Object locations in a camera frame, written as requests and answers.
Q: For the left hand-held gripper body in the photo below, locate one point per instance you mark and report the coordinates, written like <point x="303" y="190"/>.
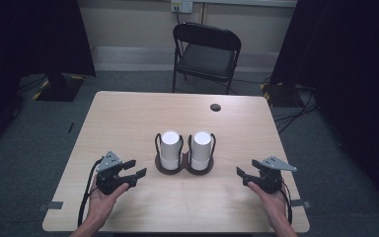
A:
<point x="109" y="179"/>

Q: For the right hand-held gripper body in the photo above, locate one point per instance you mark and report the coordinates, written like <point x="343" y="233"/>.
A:
<point x="269" y="177"/>

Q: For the black double cup holder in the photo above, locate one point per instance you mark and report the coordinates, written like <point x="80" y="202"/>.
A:
<point x="185" y="164"/>

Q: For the stack of white paper cups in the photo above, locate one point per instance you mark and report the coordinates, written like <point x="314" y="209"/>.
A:
<point x="170" y="148"/>
<point x="201" y="149"/>

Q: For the person's left hand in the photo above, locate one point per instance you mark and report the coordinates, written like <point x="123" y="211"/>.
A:
<point x="101" y="205"/>

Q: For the person's right hand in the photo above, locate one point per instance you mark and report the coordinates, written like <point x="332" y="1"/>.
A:
<point x="273" y="205"/>

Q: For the grey tape strip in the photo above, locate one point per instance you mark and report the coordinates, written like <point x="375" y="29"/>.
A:
<point x="51" y="205"/>
<point x="301" y="203"/>

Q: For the small black floor object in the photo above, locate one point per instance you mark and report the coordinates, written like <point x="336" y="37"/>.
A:
<point x="70" y="127"/>

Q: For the black table grommet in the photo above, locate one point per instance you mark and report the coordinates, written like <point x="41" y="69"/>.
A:
<point x="215" y="107"/>

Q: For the black stand base striped tape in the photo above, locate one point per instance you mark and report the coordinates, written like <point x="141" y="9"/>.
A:
<point x="278" y="95"/>

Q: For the black folding chair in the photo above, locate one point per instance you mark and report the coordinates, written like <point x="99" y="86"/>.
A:
<point x="207" y="59"/>

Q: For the black curtain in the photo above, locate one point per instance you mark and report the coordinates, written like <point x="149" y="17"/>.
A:
<point x="19" y="42"/>
<point x="352" y="65"/>

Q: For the white wall outlet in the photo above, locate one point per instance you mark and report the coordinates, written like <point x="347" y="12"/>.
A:
<point x="181" y="5"/>

